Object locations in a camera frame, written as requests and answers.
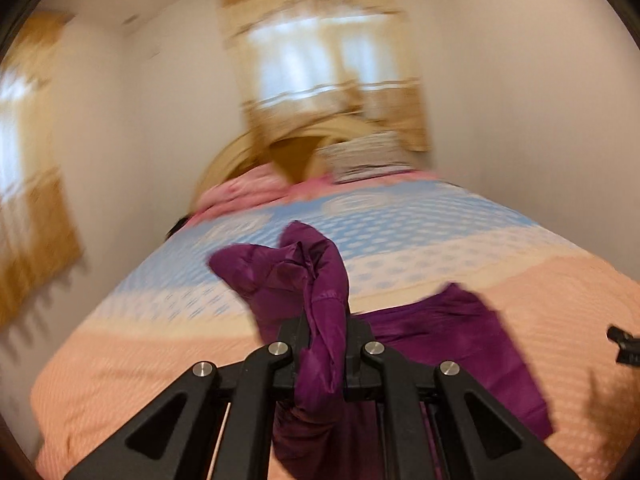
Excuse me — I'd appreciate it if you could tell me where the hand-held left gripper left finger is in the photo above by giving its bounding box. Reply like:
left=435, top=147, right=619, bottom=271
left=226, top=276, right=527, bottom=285
left=64, top=314, right=309, bottom=480

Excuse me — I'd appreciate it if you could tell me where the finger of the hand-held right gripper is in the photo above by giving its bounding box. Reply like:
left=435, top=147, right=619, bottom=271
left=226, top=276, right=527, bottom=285
left=606, top=326, right=640, bottom=366

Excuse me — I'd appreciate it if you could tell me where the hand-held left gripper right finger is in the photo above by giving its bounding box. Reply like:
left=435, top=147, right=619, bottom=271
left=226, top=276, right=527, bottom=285
left=344, top=317, right=582, bottom=480

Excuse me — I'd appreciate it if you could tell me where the purple puffer jacket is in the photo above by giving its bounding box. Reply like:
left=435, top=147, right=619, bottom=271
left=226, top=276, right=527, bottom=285
left=207, top=220, right=554, bottom=479

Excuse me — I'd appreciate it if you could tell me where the bed with patterned sheet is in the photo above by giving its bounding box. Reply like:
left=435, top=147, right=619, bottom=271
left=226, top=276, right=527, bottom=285
left=29, top=169, right=640, bottom=480

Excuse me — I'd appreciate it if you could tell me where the pink pillow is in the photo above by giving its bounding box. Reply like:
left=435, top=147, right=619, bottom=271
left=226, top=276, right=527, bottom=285
left=189, top=164, right=304, bottom=223

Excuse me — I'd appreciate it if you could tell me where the striped floral pillow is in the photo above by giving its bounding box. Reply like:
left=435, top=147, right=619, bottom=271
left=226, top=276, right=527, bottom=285
left=317, top=131, right=417, bottom=184

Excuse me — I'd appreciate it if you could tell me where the cream wooden headboard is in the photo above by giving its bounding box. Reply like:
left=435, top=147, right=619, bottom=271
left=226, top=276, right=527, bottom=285
left=199, top=114, right=401, bottom=196

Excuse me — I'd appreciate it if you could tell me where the beige floral curtain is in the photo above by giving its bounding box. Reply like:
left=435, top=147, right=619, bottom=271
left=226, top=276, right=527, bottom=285
left=0, top=12, right=84, bottom=328
left=214, top=0, right=432, bottom=153

